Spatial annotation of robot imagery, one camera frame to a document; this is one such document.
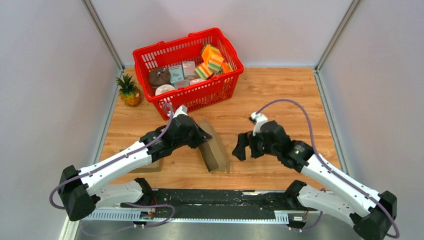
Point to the orange sponge right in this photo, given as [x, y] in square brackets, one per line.
[226, 68]

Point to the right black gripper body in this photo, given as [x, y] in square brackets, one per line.
[258, 147]

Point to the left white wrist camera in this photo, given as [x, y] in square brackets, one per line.
[181, 110]

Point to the small pineapple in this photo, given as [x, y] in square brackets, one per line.
[129, 93]

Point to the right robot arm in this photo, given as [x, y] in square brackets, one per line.
[369, 212]

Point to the brown round item in basket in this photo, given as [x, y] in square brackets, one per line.
[159, 76]

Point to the teal small box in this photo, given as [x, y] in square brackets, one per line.
[176, 73]

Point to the striped sponge lower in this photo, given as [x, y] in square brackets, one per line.
[202, 71]

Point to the red plastic shopping basket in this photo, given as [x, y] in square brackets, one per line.
[171, 53]

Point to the grey small box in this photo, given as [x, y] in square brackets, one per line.
[188, 68]

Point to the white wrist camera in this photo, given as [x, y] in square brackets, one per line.
[181, 110]
[258, 119]

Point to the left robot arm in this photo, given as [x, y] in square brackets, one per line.
[83, 190]

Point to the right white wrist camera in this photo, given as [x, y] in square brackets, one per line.
[258, 119]

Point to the brown cardboard box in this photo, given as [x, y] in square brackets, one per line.
[150, 168]

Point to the white round tin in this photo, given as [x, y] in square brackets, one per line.
[164, 89]

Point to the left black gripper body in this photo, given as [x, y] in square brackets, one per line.
[194, 139]

